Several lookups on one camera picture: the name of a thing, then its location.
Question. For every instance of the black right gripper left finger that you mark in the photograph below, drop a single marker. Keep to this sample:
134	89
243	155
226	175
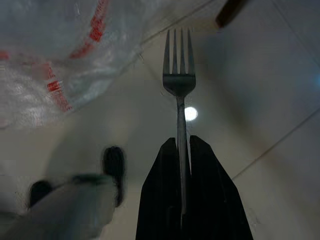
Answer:
157	195

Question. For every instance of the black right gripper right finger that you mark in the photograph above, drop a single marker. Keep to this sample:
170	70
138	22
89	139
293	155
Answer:
215	195

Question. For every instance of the silver metal fork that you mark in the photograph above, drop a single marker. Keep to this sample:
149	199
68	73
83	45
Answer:
179	82

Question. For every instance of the black robot foot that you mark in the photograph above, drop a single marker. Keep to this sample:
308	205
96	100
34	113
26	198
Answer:
39	191
114	162

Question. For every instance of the clear plastic bag red print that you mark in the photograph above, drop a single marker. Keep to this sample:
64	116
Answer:
47	52

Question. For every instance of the brown wooden furniture leg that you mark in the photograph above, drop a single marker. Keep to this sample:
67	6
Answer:
228	11

